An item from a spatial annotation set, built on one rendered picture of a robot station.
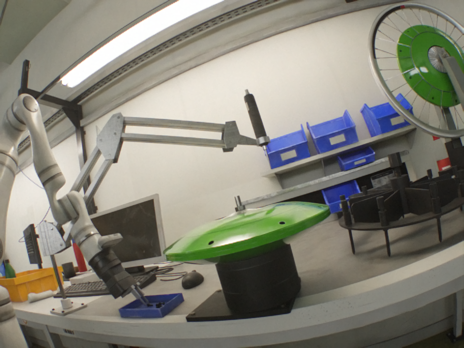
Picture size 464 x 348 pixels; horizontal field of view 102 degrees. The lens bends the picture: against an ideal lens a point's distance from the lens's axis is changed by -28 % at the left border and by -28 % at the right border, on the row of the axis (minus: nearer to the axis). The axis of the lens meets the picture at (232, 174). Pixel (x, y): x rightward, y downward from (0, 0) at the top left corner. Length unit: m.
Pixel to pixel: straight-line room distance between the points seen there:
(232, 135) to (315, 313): 0.59
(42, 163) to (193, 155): 0.98
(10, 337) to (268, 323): 0.49
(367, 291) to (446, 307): 1.36
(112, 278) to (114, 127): 0.44
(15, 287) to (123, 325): 0.76
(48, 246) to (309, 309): 0.72
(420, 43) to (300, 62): 0.78
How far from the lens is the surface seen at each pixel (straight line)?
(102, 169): 0.81
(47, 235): 0.86
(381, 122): 1.22
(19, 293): 1.29
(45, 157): 0.77
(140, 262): 1.19
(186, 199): 1.53
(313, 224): 0.37
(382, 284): 0.45
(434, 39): 1.02
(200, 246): 0.36
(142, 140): 0.83
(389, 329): 1.67
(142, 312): 0.61
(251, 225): 0.36
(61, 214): 0.75
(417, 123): 0.87
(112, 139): 0.82
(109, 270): 0.68
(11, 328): 0.60
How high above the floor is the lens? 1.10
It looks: 7 degrees up
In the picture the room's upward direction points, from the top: 16 degrees counter-clockwise
